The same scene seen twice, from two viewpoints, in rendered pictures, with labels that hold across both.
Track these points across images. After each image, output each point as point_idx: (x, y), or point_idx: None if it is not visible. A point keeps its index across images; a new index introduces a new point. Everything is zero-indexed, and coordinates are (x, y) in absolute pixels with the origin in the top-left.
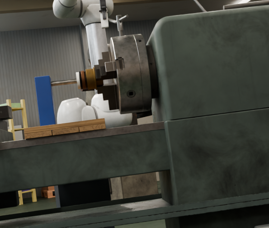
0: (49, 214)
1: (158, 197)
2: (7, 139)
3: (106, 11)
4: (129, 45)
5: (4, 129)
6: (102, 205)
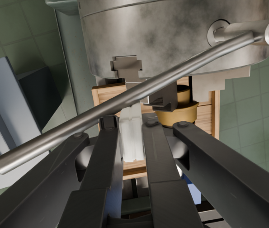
0: (91, 134)
1: (57, 19)
2: (136, 201)
3: (142, 122)
4: None
5: (126, 216)
6: (71, 85)
